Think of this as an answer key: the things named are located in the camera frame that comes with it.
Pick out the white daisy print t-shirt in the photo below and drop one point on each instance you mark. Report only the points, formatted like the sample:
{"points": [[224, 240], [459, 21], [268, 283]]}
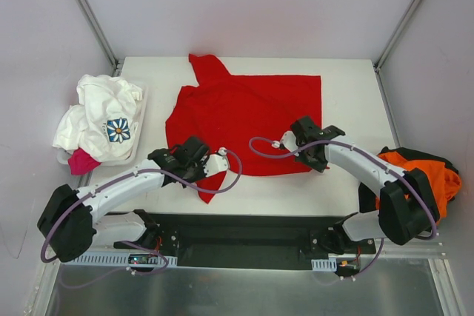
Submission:
{"points": [[100, 116]]}

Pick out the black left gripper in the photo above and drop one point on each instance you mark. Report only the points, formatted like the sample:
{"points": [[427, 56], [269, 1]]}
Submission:
{"points": [[193, 169]]}

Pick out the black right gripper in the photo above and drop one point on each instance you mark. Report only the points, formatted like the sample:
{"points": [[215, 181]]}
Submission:
{"points": [[309, 157]]}

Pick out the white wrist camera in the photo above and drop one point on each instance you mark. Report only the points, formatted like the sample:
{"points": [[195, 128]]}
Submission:
{"points": [[216, 163], [288, 141]]}

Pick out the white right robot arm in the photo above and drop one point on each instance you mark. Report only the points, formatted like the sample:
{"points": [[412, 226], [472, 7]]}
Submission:
{"points": [[407, 207]]}

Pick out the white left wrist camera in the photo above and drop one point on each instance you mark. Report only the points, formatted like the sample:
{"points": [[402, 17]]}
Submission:
{"points": [[216, 163]]}

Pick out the white slotted cable duct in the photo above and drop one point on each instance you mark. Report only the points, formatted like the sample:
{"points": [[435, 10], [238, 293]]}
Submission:
{"points": [[123, 259]]}

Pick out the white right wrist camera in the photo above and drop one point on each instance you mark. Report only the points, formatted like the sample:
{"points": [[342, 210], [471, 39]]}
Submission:
{"points": [[288, 141]]}

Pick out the red t-shirt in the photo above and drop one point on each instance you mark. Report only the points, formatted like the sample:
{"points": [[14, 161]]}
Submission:
{"points": [[227, 110]]}

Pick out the small white cable duct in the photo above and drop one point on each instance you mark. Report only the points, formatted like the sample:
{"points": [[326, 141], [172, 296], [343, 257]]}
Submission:
{"points": [[324, 265]]}

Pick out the pink t-shirt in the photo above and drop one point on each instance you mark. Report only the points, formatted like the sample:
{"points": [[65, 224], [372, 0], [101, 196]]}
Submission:
{"points": [[81, 163]]}

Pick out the aluminium frame post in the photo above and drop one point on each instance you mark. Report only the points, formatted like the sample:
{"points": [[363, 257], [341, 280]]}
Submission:
{"points": [[100, 36], [398, 32]]}

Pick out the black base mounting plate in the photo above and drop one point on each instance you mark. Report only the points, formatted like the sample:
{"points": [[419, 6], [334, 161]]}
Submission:
{"points": [[237, 241]]}

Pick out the left aluminium frame post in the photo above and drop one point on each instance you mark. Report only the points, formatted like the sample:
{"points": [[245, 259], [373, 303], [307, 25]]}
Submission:
{"points": [[100, 36]]}

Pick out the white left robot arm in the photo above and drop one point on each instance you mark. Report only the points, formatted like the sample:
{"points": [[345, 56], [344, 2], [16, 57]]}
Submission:
{"points": [[69, 217]]}

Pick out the orange t-shirt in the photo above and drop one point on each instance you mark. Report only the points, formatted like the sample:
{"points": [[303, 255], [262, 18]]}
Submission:
{"points": [[444, 178]]}

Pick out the right aluminium frame post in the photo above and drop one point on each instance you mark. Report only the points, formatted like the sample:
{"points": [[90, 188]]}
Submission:
{"points": [[398, 32]]}

